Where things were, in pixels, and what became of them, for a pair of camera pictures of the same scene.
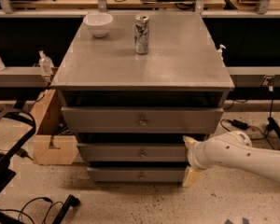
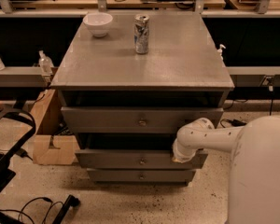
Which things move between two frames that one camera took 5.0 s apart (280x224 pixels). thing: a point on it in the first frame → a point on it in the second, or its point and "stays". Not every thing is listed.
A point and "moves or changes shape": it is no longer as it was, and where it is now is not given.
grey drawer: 134,152 moves or changes shape
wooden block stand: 50,148 stays
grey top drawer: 143,119 stays
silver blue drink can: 142,34 stays
